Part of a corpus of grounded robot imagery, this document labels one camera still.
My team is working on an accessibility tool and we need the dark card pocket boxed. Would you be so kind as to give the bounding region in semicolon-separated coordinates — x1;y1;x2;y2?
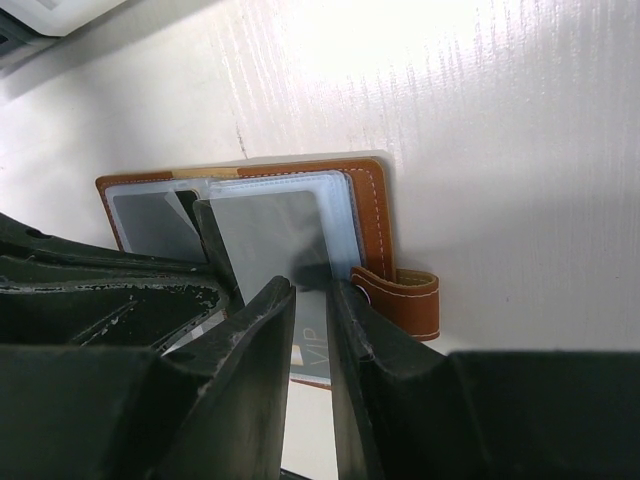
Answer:
112;190;206;263

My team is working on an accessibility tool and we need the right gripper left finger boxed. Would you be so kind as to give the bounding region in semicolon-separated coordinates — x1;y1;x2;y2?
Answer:
1;276;296;479

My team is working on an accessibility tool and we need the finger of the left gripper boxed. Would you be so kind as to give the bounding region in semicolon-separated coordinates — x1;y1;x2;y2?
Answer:
1;215;229;350

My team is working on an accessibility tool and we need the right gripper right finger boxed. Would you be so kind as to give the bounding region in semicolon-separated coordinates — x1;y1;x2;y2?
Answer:
327;281;639;479

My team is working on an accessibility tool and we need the black white three-bin tray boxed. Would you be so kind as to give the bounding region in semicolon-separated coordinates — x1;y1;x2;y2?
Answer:
1;0;141;74

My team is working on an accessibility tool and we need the brown leather card holder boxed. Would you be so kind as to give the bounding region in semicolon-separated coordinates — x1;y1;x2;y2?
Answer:
94;157;441;389

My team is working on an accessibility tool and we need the black VIP credit card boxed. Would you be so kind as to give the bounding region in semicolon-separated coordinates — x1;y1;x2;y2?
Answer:
194;191;332;385

